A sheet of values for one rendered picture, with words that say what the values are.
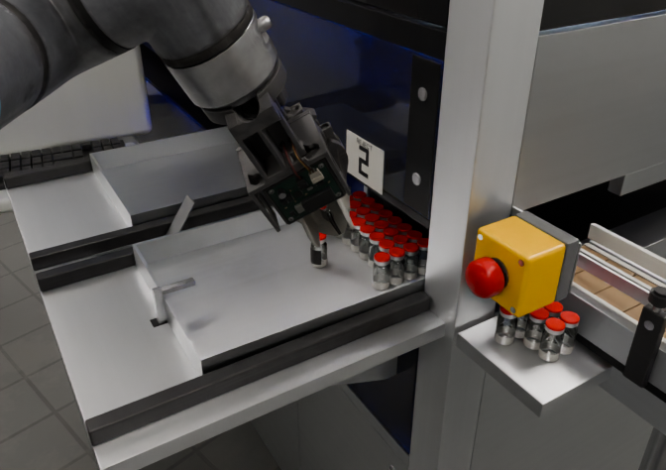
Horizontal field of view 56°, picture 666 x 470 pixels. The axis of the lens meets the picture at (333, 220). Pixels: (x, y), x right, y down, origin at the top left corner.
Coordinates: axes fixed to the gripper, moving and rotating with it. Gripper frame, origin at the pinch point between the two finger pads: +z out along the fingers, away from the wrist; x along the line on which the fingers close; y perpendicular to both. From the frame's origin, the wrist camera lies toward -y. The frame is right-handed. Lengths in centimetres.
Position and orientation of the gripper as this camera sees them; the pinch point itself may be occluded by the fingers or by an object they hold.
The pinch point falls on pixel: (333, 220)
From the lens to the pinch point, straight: 63.1
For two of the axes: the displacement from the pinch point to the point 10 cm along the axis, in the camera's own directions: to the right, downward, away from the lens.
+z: 3.9, 6.1, 6.9
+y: 2.6, 6.5, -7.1
